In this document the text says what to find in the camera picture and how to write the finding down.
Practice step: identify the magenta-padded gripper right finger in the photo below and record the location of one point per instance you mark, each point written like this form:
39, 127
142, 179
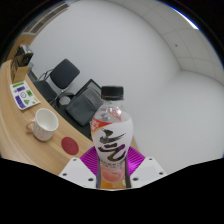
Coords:
146, 171

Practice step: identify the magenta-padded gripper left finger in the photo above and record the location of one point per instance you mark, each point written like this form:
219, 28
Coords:
78, 171

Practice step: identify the clear pink drink bottle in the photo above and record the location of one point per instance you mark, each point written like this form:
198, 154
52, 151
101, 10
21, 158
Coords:
112, 136

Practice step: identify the flat round red coaster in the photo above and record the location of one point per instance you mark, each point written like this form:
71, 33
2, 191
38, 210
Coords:
70, 145

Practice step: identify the white ceramic mug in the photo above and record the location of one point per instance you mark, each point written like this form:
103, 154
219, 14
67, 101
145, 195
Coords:
45, 125

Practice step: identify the grey backpack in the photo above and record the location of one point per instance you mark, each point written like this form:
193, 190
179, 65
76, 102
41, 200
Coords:
83, 108

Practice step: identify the white printed leaflet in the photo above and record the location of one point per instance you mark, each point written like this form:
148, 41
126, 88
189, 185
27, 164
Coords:
24, 95

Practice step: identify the small dark brown carton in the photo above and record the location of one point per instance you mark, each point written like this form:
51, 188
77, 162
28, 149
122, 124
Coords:
14, 68

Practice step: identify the dark printed carton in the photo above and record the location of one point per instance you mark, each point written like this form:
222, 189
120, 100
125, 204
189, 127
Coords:
25, 55

